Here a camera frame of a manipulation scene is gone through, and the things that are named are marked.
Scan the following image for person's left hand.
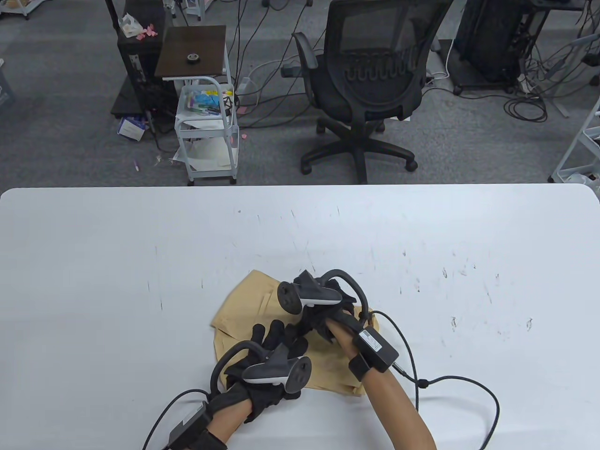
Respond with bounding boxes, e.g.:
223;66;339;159
224;320;310;423

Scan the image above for person's right hand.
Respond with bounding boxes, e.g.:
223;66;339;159
293;277;360;345

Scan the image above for stack of tan envelopes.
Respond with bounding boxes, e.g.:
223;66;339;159
210;270;375;397

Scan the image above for person's left forearm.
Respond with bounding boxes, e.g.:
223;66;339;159
206;399;257;445

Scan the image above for person's right forearm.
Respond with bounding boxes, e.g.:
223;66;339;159
327;318;437;450

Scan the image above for grey handheld tracker controller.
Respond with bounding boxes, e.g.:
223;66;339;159
277;269;369;325
210;340;313;395

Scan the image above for white paper sheets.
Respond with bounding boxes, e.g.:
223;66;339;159
187;140;233;170

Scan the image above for blue packet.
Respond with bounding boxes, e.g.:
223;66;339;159
189;91;221;113

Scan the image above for black mesh office chair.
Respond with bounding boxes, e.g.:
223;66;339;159
281;0;454;184

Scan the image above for purple cardboard box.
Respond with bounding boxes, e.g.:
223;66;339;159
117;116;147;142

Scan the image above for dark brown wooden board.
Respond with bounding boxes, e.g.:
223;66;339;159
155;26;227;79

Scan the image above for black computer tower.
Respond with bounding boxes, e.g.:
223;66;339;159
116;0;178;120

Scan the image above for black equipment cabinet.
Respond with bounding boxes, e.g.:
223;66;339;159
454;0;550;90

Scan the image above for crumpled clear plastic bag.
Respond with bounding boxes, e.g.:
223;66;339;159
119;13;144;39

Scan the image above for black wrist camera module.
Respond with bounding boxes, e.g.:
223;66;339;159
348;327;400;381
166;402;225;450

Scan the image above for black glove cable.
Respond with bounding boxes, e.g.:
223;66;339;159
369;310;501;450
142;389;210;450

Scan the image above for white wire utility cart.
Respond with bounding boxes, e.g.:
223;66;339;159
174;76;240;186

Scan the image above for coiled black floor cable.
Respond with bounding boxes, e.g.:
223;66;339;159
503;93;548;124

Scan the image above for white metal frame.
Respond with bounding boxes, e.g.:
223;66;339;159
550;96;600;184

